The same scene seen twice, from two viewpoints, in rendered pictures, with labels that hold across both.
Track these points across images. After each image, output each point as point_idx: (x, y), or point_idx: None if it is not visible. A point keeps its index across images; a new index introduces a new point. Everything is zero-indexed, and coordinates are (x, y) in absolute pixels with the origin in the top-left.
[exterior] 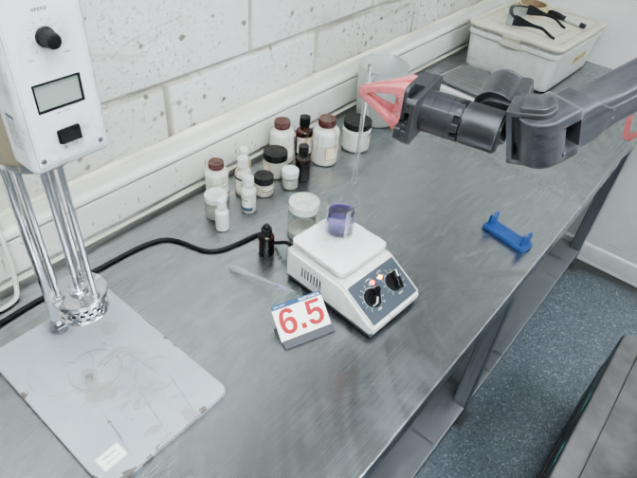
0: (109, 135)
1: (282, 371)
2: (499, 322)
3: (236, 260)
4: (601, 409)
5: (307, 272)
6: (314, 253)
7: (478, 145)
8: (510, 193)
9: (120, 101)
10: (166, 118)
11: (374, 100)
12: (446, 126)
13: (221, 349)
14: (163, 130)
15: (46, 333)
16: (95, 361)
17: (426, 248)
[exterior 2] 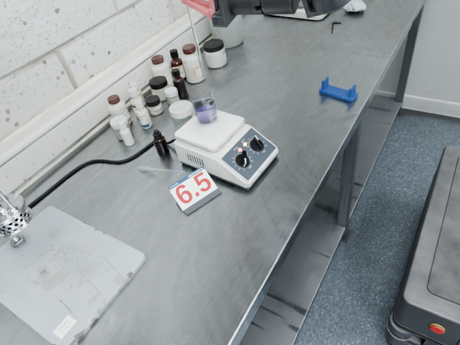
0: (24, 96)
1: (187, 231)
2: (352, 161)
3: (142, 162)
4: (440, 201)
5: (191, 155)
6: (191, 139)
7: (280, 9)
8: (335, 64)
9: (24, 70)
10: (67, 75)
11: (194, 2)
12: (251, 1)
13: (139, 227)
14: (68, 85)
15: (10, 248)
16: (46, 260)
17: (279, 117)
